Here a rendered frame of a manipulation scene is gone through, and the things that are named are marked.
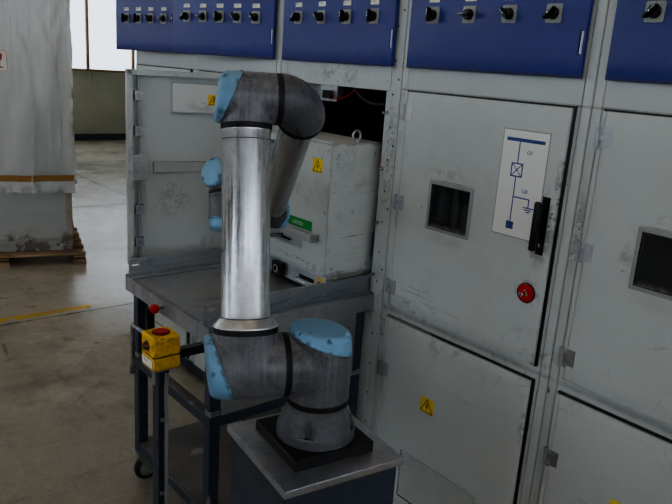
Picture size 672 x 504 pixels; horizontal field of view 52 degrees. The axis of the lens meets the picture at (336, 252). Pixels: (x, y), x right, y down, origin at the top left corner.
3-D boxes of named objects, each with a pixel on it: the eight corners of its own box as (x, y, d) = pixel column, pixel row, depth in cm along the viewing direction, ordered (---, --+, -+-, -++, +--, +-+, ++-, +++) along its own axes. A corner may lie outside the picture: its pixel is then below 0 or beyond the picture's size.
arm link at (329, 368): (357, 406, 161) (362, 336, 156) (284, 411, 156) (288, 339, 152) (340, 378, 175) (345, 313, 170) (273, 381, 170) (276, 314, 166)
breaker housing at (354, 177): (324, 280, 242) (333, 142, 230) (248, 247, 279) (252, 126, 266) (424, 263, 274) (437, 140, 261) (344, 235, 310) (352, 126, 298)
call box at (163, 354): (153, 374, 187) (153, 339, 185) (141, 363, 193) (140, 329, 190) (180, 367, 192) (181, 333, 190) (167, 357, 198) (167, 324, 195)
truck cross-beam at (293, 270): (324, 295, 241) (325, 278, 239) (242, 257, 281) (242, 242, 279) (335, 293, 244) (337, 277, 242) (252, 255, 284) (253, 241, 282)
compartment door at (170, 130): (125, 260, 274) (122, 68, 255) (271, 249, 304) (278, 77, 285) (129, 265, 268) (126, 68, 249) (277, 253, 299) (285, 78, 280)
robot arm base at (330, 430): (369, 441, 166) (372, 402, 163) (301, 460, 156) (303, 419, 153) (327, 407, 181) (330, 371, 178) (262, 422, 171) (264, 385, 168)
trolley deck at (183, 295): (208, 346, 210) (209, 328, 208) (125, 289, 256) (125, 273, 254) (372, 309, 252) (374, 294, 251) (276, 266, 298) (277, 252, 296)
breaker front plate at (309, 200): (321, 280, 242) (330, 144, 230) (246, 248, 278) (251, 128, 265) (324, 280, 243) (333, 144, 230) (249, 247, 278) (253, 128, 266)
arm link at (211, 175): (198, 190, 205) (198, 158, 206) (227, 197, 215) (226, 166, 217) (222, 185, 200) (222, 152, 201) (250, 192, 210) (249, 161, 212)
